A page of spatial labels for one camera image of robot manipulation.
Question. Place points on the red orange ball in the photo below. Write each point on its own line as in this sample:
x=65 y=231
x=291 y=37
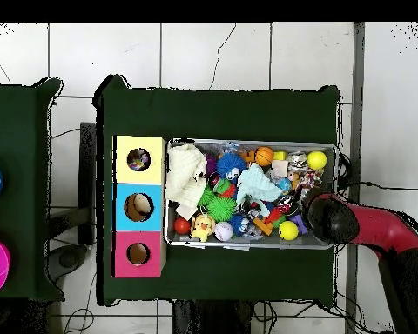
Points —
x=182 y=225

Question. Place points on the dark green table cloth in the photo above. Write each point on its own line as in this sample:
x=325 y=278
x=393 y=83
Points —
x=230 y=114

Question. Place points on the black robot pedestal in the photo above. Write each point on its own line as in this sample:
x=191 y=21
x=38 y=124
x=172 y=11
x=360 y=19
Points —
x=212 y=320

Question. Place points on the white toy baseball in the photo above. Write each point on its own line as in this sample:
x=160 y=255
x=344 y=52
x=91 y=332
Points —
x=224 y=231

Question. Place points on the light blue muslin cloth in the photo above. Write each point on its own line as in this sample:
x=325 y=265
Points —
x=257 y=184

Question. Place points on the silver mesh bin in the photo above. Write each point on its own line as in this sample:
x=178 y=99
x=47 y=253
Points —
x=230 y=243

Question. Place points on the yellow ball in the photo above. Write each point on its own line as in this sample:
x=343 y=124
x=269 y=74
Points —
x=317 y=160
x=288 y=230

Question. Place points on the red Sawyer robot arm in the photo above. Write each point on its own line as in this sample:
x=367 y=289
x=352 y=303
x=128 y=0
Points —
x=383 y=229

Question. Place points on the orange toy basketball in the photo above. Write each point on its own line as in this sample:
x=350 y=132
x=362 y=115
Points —
x=264 y=156

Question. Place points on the wooden box with three holes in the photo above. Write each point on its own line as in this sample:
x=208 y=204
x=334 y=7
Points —
x=139 y=174

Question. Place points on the green spiky puffer ball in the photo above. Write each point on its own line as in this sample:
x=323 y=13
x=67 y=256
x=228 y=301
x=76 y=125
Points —
x=221 y=208

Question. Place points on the yellow plush chick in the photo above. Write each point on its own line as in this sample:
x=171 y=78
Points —
x=202 y=227

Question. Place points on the blue spiky puffer ball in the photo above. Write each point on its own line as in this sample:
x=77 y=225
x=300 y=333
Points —
x=230 y=163

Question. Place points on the cream muslin cloth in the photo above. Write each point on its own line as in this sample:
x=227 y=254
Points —
x=184 y=170

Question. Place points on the dark green covered side table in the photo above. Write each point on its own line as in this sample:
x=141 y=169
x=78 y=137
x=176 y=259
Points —
x=21 y=121

